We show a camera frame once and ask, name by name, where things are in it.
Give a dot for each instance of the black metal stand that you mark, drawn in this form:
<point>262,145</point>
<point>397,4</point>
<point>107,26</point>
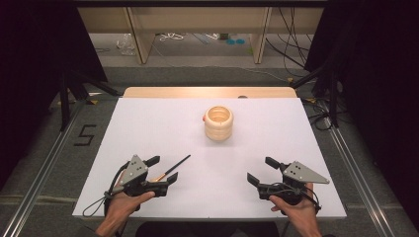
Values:
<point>333,95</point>
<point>64,98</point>

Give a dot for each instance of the black curtain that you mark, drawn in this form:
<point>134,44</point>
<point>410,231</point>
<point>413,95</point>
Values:
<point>378,65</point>
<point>36,65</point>

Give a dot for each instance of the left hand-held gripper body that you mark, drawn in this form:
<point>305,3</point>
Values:
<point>135,171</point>

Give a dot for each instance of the person's left hand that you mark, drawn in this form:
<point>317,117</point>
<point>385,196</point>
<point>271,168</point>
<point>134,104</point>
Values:
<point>126,205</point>

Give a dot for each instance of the clear plastic bag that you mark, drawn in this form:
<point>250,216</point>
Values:
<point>126,44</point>

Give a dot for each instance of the blue round objects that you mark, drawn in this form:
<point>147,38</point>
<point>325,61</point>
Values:
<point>235,41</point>

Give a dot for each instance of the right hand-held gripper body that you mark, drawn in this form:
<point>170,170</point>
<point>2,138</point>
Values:
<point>298,173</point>

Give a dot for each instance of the wooden table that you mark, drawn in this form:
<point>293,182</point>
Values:
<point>197,92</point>

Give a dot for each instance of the light wooden shelf unit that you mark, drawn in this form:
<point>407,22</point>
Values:
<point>141,36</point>

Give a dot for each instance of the metal floor rail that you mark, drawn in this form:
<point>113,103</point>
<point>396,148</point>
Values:
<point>36,184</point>
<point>359,184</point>

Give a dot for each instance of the person's right hand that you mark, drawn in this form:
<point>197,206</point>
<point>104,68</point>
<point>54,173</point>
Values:
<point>301,212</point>

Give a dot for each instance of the ribbed wooden pen holder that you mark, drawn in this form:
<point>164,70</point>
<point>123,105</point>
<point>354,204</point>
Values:
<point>218,126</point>

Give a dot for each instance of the white table cover board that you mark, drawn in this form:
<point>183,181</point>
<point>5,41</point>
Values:
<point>210,158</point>

